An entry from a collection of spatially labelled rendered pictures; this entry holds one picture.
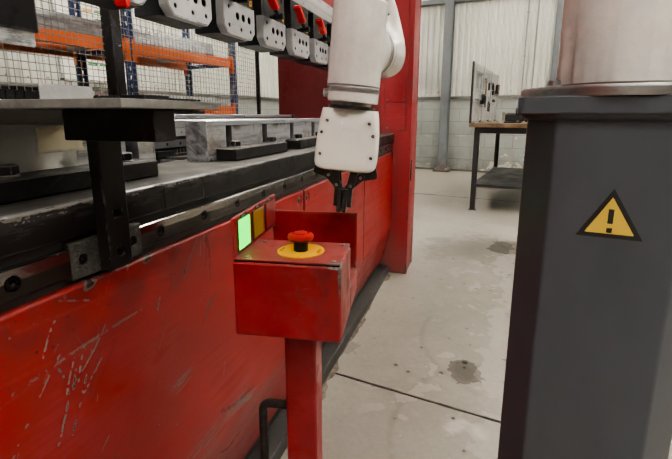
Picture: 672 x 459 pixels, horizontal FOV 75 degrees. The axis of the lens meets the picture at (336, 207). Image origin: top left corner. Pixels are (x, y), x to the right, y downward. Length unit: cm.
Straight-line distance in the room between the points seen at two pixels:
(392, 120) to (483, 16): 566
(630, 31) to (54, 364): 73
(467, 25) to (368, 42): 750
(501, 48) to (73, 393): 777
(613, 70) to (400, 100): 220
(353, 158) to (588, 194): 36
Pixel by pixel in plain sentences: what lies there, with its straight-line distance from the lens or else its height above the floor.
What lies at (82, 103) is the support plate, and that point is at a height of 99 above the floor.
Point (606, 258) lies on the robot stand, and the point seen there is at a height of 85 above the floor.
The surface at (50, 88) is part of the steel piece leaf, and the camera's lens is 69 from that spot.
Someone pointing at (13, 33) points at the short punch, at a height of 109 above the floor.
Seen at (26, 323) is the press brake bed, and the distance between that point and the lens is 63.
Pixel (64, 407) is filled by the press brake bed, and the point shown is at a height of 62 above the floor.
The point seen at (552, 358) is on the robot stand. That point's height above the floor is 73.
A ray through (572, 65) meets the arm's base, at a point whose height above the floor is 103.
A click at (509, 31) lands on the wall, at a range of 807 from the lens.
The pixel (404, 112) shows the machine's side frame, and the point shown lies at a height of 100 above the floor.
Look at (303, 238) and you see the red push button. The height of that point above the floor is 80.
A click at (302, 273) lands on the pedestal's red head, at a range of 63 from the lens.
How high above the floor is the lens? 98
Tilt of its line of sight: 12 degrees down
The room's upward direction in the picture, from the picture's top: straight up
